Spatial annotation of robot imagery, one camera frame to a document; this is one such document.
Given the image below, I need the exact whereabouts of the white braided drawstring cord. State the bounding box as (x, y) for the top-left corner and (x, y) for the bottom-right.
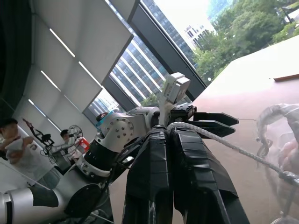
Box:
(166, 121), (299, 187)

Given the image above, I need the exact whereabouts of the brown wooden board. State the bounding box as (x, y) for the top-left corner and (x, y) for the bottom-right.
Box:
(273, 73), (299, 82)

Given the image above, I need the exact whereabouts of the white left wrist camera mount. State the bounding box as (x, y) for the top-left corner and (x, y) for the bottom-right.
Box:
(158, 72), (191, 111)

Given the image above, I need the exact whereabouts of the translucent drawstring bag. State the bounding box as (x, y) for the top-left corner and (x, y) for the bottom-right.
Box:
(255, 103), (299, 224)

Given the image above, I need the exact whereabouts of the orange box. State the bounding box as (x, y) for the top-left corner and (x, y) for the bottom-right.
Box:
(74, 137), (91, 154)

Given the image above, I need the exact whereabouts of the pink towel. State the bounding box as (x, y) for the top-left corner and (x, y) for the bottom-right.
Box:
(277, 139), (299, 174)

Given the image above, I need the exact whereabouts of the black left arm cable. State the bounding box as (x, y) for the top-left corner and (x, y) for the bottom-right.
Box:
(88, 136), (143, 224)

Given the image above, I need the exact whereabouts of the person with short black hair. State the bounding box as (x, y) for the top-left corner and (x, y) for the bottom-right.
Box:
(59, 129), (81, 165)

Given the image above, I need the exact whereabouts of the person in white shirt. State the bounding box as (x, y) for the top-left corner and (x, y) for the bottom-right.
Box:
(0, 118), (42, 184)

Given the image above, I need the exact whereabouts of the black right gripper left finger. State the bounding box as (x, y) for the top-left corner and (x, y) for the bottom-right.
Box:
(122, 125), (175, 224)

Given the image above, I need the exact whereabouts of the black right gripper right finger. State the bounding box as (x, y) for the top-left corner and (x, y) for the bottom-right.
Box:
(168, 123), (250, 224)

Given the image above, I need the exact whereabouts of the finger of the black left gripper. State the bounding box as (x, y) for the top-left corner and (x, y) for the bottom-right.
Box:
(193, 112), (239, 127)
(186, 120), (235, 139)

